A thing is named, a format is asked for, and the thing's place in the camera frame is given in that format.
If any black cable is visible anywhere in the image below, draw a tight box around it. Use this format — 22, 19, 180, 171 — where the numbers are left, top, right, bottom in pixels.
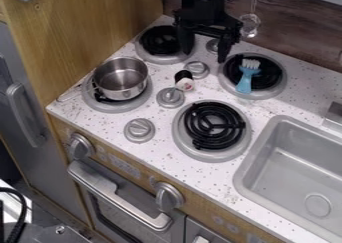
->
0, 186, 30, 243

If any grey toy fridge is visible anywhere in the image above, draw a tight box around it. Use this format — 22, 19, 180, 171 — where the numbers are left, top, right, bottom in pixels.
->
0, 20, 93, 226

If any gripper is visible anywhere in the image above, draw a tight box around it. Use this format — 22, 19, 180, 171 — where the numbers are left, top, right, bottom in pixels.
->
172, 0, 245, 64

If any silver pot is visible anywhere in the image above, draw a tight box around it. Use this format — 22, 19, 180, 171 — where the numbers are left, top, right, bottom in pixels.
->
90, 56, 151, 102

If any tap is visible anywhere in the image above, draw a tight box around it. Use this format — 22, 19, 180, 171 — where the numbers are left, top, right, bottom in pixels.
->
321, 100, 342, 135

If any toy sink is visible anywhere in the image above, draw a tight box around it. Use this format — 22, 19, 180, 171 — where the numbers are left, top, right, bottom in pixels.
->
231, 114, 342, 243

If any clear glass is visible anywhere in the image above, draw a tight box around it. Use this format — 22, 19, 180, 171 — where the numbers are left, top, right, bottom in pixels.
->
239, 13, 264, 40

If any blue brush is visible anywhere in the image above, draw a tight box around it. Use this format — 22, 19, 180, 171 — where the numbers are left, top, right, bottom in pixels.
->
233, 58, 262, 95

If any toy stove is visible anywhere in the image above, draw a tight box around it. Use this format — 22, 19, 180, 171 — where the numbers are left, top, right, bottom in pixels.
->
80, 24, 289, 164

